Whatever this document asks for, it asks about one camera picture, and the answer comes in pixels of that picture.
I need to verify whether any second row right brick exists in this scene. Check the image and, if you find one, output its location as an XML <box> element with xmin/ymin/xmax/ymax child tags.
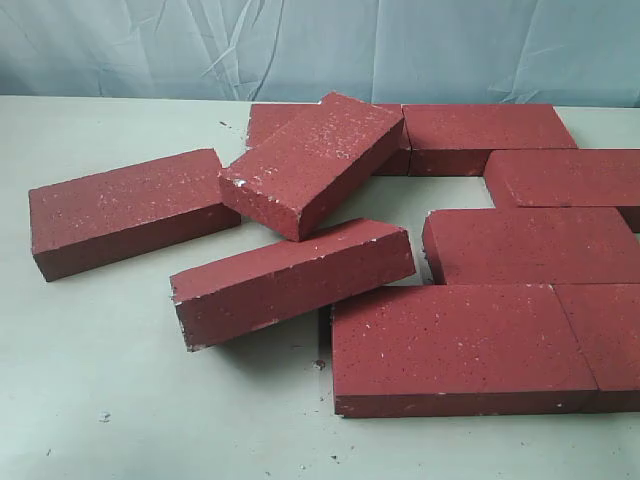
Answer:
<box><xmin>484</xmin><ymin>149</ymin><xmax>639</xmax><ymax>208</ymax></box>

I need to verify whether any third row red brick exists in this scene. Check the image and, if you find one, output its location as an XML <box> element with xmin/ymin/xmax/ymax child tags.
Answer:
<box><xmin>422</xmin><ymin>207</ymin><xmax>639</xmax><ymax>285</ymax></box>

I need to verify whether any front large red brick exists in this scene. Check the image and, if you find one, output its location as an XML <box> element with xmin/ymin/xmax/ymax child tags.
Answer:
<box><xmin>332</xmin><ymin>284</ymin><xmax>598</xmax><ymax>418</ymax></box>

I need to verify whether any pale wrinkled backdrop cloth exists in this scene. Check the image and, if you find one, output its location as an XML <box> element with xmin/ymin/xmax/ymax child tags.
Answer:
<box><xmin>1</xmin><ymin>1</ymin><xmax>639</xmax><ymax>107</ymax></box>

